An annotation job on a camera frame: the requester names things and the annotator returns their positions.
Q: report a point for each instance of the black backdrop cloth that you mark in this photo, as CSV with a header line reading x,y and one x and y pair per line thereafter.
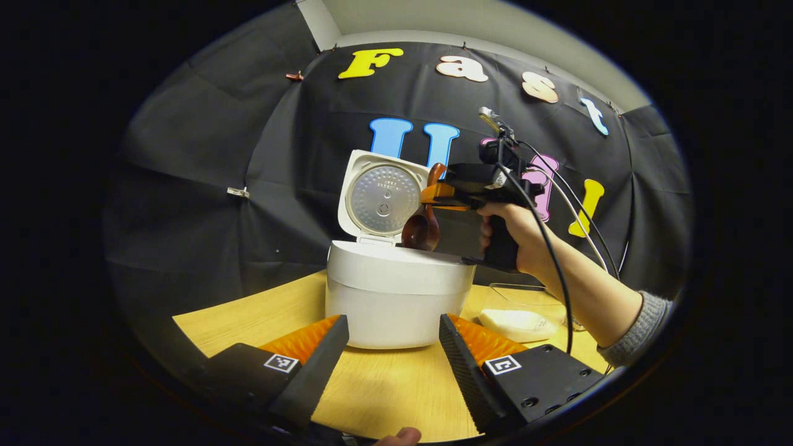
x,y
217,142

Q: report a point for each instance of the white rice cooker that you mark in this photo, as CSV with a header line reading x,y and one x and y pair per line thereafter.
x,y
396,297

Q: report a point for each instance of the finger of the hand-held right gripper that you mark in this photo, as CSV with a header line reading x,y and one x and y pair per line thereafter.
x,y
458,232

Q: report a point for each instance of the brown wooden spoon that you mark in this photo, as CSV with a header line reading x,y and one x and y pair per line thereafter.
x,y
421,229

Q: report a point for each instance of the copper clip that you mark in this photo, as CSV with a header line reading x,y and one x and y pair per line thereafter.
x,y
295,76

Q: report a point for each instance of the clear plastic container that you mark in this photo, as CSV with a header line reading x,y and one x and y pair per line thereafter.
x,y
526,294

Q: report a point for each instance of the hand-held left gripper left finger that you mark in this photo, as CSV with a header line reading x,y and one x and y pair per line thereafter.
x,y
308,384

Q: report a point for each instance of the silver metal clip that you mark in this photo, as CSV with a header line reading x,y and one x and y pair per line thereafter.
x,y
238,192

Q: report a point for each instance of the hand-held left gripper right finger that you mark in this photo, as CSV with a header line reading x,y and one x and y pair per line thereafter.
x,y
474,384

